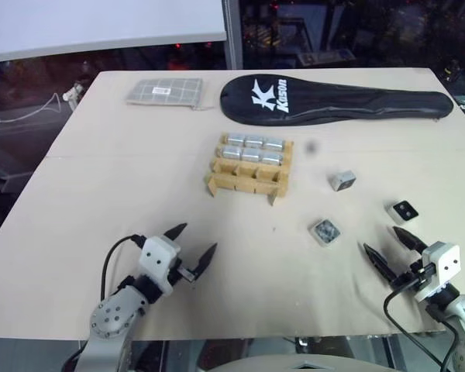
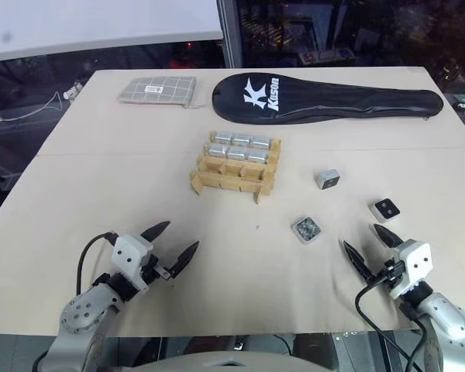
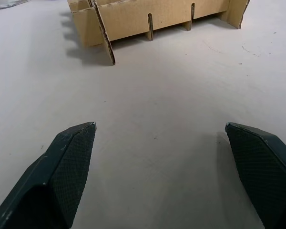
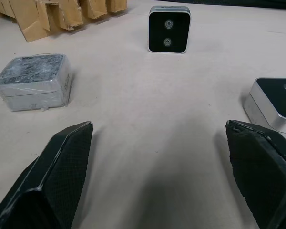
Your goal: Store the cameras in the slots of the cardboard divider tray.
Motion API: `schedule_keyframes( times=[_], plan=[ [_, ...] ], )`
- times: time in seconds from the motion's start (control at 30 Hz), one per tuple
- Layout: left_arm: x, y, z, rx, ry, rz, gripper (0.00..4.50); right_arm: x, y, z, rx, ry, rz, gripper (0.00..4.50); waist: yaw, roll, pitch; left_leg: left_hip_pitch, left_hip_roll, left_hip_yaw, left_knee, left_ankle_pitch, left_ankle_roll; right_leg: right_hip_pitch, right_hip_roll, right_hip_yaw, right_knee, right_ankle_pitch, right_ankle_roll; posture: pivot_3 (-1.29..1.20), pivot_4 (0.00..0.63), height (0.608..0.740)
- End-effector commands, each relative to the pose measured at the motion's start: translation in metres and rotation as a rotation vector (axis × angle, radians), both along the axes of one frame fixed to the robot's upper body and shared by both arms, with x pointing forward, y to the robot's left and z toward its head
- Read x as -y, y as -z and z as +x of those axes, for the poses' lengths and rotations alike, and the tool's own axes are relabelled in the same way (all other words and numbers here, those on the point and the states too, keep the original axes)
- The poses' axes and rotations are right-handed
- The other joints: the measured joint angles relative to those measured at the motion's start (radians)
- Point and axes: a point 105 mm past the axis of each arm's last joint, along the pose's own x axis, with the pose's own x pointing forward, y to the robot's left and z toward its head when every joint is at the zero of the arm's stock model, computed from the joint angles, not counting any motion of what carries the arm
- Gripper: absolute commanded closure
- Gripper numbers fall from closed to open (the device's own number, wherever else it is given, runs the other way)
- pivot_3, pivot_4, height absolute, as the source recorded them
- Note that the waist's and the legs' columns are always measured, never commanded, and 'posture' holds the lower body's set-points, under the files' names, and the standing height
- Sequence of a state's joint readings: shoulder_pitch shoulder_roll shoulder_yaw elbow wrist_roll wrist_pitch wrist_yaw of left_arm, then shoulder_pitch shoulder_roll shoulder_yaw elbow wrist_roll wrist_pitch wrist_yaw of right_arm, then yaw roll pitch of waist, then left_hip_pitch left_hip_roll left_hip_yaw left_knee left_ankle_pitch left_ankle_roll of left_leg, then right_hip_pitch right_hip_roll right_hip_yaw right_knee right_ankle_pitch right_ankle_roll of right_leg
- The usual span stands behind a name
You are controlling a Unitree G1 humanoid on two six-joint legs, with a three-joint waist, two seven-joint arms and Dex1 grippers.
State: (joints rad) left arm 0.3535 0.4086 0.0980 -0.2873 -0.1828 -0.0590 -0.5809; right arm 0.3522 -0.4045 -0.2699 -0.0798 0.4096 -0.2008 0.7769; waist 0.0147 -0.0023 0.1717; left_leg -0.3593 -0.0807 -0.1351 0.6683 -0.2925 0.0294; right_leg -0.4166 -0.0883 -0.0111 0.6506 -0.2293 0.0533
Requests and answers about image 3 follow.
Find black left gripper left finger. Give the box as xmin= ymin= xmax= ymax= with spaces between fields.
xmin=0 ymin=121 xmax=97 ymax=229

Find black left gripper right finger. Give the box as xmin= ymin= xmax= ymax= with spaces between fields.
xmin=225 ymin=122 xmax=286 ymax=229

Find cardboard divider structure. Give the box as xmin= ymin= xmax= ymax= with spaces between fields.
xmin=67 ymin=0 xmax=251 ymax=66

